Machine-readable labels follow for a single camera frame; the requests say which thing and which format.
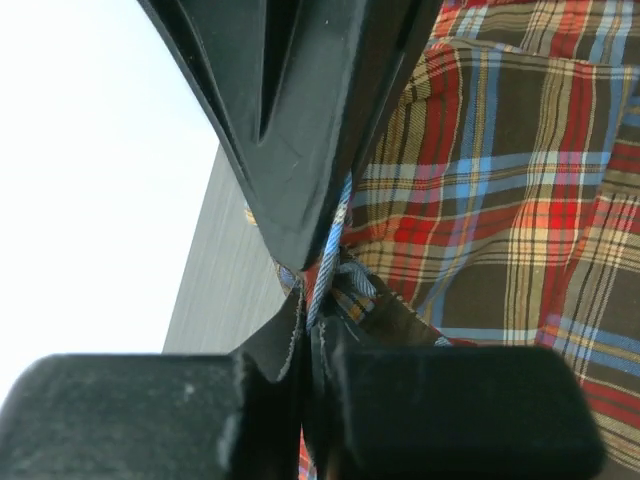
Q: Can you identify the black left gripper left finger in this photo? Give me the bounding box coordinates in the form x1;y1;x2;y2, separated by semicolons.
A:
1;291;304;479

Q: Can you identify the red brown plaid shirt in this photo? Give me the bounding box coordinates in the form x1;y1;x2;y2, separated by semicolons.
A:
328;1;639;479

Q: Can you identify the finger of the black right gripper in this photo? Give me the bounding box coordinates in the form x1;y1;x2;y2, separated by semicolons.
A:
142;0;441;271

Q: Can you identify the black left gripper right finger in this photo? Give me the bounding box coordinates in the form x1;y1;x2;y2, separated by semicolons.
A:
303;318;606;479

